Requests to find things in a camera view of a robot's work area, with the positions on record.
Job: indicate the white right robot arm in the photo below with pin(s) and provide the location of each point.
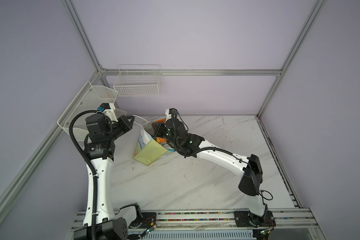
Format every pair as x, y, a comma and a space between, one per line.
248, 168

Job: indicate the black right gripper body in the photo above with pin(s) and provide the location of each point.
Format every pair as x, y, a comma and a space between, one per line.
162, 131

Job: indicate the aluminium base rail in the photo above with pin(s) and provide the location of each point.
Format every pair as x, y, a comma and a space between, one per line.
281, 224

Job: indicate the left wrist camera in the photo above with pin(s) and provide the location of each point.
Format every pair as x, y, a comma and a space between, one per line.
108, 109

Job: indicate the floral paper gift bag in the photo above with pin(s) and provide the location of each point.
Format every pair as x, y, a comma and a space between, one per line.
150, 148

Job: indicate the orange Fox's candy bag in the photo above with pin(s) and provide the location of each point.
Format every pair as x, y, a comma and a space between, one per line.
159, 127

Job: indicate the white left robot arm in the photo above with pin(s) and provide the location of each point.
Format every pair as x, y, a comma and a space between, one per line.
101, 222

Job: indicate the white wire basket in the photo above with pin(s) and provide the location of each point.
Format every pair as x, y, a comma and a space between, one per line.
138, 80

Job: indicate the white mesh two-tier shelf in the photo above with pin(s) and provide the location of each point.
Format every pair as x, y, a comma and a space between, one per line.
90, 97

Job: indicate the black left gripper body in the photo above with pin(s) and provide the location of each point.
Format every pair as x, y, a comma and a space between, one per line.
118, 129

